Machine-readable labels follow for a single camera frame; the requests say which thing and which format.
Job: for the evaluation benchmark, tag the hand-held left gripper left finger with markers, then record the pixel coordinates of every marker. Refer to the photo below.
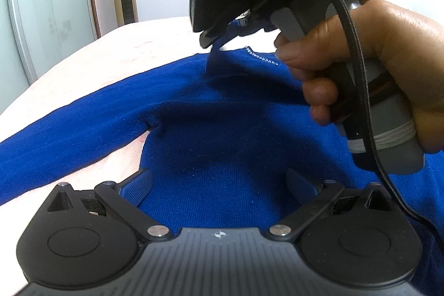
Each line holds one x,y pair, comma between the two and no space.
138,190

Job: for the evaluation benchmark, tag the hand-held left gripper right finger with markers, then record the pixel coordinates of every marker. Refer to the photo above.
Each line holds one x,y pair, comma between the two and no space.
301,183

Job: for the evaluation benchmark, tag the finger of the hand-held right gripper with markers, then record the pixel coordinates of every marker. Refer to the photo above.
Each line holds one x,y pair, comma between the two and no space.
212,36

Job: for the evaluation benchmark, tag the blue knit sweater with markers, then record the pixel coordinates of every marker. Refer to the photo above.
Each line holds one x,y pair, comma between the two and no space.
225,129

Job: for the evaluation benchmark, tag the person's right hand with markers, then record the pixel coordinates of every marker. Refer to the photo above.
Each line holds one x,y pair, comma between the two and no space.
395,49

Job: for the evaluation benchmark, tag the pink bed sheet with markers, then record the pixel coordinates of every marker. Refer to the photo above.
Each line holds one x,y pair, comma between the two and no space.
104,67

